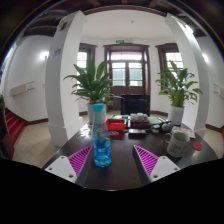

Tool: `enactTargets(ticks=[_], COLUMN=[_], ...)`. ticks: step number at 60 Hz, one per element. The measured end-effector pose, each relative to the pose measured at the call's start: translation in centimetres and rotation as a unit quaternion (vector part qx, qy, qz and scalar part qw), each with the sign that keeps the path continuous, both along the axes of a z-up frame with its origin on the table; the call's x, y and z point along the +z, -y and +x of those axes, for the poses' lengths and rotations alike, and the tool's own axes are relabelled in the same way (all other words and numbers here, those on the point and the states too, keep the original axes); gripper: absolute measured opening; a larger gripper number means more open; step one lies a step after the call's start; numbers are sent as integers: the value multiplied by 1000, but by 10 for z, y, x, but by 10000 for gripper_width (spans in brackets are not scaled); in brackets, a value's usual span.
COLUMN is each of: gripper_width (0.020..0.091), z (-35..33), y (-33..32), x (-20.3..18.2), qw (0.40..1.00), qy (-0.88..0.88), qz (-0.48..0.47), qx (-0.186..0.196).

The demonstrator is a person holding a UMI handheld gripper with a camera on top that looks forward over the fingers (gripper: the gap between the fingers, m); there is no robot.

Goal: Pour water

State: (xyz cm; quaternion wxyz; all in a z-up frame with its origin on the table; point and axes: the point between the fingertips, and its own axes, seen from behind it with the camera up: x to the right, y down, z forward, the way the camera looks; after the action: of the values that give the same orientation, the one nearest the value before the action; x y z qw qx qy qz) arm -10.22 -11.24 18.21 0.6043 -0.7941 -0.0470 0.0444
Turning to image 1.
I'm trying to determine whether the dark-framed window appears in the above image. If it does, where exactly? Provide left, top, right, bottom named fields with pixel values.
left=77, top=42, right=98, bottom=83
left=155, top=42, right=184, bottom=83

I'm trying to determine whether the red carpeted staircase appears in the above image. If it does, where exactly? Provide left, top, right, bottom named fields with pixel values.
left=4, top=111, right=26, bottom=146

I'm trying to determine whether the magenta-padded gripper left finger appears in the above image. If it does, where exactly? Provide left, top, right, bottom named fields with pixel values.
left=44, top=144, right=95, bottom=184

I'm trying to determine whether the printed magazine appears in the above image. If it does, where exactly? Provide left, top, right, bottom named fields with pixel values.
left=171, top=125, right=196, bottom=139

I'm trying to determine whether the dark wooden stair post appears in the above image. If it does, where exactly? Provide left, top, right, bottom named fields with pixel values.
left=0, top=101, right=15, bottom=160

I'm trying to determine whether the leafy plant in white pot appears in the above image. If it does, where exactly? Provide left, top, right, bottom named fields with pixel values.
left=63, top=58, right=116, bottom=126
left=155, top=60, right=204, bottom=127

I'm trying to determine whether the white wall heater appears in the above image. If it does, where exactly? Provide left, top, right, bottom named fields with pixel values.
left=9, top=81, right=35, bottom=98
left=213, top=83, right=224, bottom=98

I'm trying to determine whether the brown box with white items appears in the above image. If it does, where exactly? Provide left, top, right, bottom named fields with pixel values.
left=129, top=112, right=151, bottom=130

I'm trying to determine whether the dark wooden double door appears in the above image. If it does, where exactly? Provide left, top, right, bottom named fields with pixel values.
left=103, top=43, right=151, bottom=97

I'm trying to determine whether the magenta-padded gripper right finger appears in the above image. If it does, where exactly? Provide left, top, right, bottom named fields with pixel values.
left=131, top=144, right=182, bottom=184

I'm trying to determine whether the red box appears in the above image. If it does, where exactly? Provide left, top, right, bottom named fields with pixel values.
left=105, top=117, right=127, bottom=132

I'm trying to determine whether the black chair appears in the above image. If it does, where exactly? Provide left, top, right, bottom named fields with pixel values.
left=120, top=94, right=151, bottom=117

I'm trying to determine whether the clear blue-capped drink bottle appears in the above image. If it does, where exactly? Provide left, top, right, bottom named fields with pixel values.
left=91, top=103, right=113, bottom=168

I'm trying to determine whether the small black device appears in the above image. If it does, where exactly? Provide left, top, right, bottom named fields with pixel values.
left=128, top=129, right=148, bottom=138

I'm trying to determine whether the flat round red coaster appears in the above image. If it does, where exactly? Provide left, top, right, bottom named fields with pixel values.
left=192, top=141, right=204, bottom=152

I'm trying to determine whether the green cloth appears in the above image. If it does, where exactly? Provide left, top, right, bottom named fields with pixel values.
left=147, top=116, right=162, bottom=126

